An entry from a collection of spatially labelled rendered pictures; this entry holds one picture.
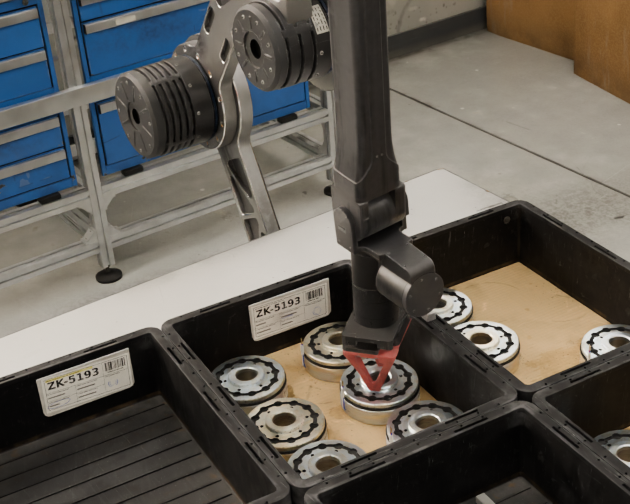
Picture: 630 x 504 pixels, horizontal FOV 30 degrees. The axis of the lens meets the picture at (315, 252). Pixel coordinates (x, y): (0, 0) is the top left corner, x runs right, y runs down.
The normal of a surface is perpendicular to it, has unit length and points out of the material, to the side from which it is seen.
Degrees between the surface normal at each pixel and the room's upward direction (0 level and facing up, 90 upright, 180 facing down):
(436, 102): 0
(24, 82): 90
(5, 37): 90
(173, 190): 0
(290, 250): 0
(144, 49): 90
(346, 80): 95
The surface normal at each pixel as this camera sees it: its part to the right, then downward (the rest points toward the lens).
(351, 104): -0.79, 0.42
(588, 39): -0.93, 0.25
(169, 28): 0.56, 0.37
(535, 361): -0.07, -0.86
